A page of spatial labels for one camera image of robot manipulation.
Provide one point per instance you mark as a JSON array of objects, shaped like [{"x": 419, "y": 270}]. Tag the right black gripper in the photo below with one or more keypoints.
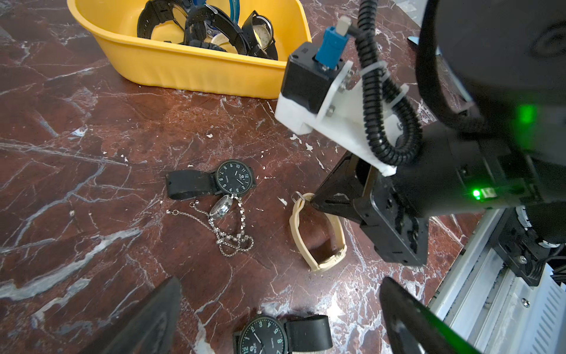
[{"x": 453, "y": 174}]

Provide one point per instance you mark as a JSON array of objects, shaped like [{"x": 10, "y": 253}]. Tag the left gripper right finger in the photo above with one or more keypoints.
[{"x": 413, "y": 328}]

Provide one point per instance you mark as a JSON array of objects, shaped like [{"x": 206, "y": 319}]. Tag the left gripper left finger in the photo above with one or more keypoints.
[{"x": 148, "y": 328}]

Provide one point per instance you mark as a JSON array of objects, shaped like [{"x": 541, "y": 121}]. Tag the beige strap watch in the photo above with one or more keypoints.
[{"x": 318, "y": 236}]

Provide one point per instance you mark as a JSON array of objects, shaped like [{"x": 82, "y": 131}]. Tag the blue transparent watch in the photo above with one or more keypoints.
[{"x": 231, "y": 7}]

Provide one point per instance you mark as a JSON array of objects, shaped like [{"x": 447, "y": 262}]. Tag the black sport watch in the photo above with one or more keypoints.
[{"x": 204, "y": 20}]

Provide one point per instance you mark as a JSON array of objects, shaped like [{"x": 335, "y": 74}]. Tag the black chunky digital watch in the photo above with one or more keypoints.
[{"x": 159, "y": 12}]

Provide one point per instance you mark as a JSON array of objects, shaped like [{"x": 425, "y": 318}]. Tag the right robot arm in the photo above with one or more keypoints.
[{"x": 493, "y": 75}]

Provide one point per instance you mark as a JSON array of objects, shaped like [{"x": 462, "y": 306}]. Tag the black analog watch lower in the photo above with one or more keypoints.
[{"x": 269, "y": 335}]

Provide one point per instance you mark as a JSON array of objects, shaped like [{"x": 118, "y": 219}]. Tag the black analog watch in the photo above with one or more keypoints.
[
  {"x": 269, "y": 335},
  {"x": 232, "y": 177}
]

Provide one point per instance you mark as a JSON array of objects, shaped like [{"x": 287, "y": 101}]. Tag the black analog watch upper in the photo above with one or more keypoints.
[{"x": 232, "y": 177}]

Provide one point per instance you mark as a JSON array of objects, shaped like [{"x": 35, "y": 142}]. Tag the yellow plastic storage box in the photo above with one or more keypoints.
[{"x": 164, "y": 62}]

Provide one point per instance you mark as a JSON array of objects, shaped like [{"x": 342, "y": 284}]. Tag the aluminium front rail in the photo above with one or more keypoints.
[{"x": 495, "y": 311}]

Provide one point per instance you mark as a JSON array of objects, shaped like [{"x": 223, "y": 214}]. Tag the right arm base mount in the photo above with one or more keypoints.
[{"x": 527, "y": 238}]

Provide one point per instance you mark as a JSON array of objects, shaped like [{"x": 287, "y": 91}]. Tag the silver chain pocket watch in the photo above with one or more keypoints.
[{"x": 226, "y": 220}]

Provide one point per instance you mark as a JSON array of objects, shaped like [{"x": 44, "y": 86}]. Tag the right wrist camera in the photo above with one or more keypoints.
[{"x": 315, "y": 95}]

